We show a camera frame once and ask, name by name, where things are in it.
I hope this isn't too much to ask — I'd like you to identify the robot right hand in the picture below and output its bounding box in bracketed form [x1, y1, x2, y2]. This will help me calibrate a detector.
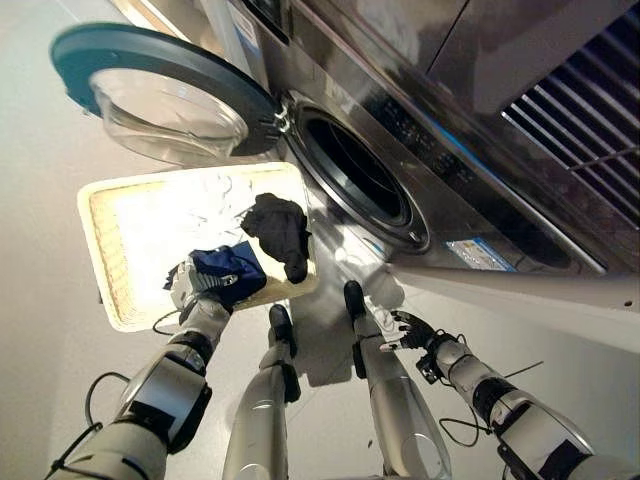
[378, 309, 438, 353]

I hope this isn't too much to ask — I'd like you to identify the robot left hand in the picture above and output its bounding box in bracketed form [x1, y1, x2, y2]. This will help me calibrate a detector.
[163, 254, 239, 312]

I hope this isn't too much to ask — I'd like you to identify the dark blue garment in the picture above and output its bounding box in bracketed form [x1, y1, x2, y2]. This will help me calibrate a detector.
[189, 241, 268, 307]

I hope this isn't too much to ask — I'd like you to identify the round washing machine door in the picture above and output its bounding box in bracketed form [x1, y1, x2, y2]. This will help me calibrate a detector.
[49, 21, 281, 168]

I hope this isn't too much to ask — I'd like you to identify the silver washing machine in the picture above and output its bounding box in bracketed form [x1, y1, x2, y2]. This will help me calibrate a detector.
[107, 0, 640, 354]

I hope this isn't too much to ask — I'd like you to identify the white laundry basket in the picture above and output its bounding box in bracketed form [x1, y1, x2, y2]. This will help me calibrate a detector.
[76, 160, 320, 334]

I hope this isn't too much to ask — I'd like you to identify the robot right silver leg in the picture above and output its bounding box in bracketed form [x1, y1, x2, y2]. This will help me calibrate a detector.
[343, 279, 454, 480]

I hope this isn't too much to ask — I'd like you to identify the robot silver leg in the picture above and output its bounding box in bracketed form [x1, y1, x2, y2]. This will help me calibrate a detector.
[343, 279, 454, 480]
[222, 303, 303, 480]

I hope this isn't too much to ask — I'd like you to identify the white garment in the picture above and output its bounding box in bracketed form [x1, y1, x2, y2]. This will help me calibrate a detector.
[164, 172, 261, 251]

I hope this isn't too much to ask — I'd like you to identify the blue energy label sticker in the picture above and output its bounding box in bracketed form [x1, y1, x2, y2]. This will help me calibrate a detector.
[444, 236, 517, 274]

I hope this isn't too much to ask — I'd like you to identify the black garment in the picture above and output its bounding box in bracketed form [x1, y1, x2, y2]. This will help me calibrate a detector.
[240, 192, 313, 285]

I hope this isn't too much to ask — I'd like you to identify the robot left silver leg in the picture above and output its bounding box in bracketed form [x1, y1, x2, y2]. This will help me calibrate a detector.
[222, 303, 303, 480]

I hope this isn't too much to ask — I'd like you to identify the dark slatted rack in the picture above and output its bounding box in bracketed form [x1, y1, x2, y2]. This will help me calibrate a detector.
[501, 9, 640, 226]

